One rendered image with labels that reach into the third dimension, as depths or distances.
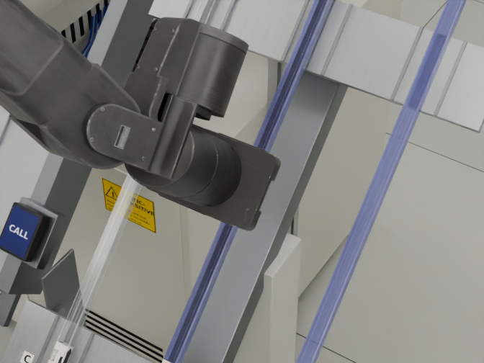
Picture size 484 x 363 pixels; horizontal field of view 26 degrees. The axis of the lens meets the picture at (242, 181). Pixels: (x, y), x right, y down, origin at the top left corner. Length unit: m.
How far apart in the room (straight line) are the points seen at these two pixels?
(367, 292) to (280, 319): 0.99
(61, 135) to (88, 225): 0.86
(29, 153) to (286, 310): 0.32
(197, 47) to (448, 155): 1.63
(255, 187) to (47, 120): 0.21
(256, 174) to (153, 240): 0.65
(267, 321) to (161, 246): 0.45
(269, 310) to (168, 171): 0.32
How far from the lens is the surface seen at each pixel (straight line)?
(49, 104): 0.71
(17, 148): 1.15
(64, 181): 1.12
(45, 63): 0.71
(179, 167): 0.76
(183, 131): 0.76
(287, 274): 1.04
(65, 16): 1.60
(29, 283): 1.15
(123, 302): 1.66
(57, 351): 1.00
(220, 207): 0.86
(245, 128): 1.45
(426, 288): 2.09
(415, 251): 2.15
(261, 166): 0.85
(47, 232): 1.09
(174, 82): 0.76
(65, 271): 1.11
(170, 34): 0.77
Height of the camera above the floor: 1.57
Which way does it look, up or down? 44 degrees down
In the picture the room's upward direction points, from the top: straight up
